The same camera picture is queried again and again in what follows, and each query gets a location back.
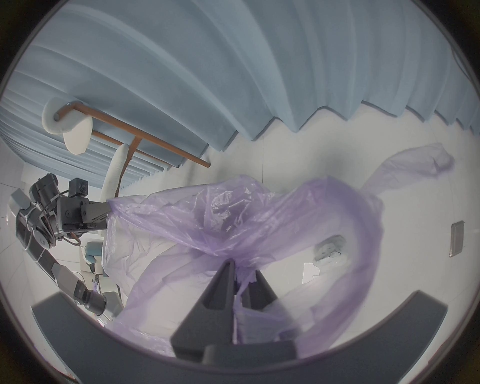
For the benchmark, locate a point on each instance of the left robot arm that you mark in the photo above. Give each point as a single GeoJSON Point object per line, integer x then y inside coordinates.
{"type": "Point", "coordinates": [37, 243]}

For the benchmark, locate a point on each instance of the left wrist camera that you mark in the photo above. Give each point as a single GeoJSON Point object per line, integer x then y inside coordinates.
{"type": "Point", "coordinates": [78, 186]}

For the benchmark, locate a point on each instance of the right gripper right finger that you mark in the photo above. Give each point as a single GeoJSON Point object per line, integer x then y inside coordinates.
{"type": "Point", "coordinates": [258, 292]}

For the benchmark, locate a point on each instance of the purple plastic bag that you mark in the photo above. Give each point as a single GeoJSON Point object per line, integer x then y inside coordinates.
{"type": "Point", "coordinates": [281, 217]}

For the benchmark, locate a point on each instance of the pale blue curtain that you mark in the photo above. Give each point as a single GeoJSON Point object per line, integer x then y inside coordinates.
{"type": "Point", "coordinates": [225, 75]}

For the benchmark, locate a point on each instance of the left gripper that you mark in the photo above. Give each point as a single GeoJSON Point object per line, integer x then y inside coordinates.
{"type": "Point", "coordinates": [71, 215]}

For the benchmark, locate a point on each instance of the white cushioned wooden chair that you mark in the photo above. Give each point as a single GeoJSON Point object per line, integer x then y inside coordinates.
{"type": "Point", "coordinates": [67, 123]}

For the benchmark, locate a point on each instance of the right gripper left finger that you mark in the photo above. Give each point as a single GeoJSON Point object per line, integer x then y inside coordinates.
{"type": "Point", "coordinates": [210, 318]}

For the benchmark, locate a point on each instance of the crumpled white paper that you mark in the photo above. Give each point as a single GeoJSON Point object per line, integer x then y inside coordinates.
{"type": "Point", "coordinates": [330, 247]}

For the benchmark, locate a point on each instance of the white trash bin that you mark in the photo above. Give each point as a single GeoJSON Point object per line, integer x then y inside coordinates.
{"type": "Point", "coordinates": [146, 262]}

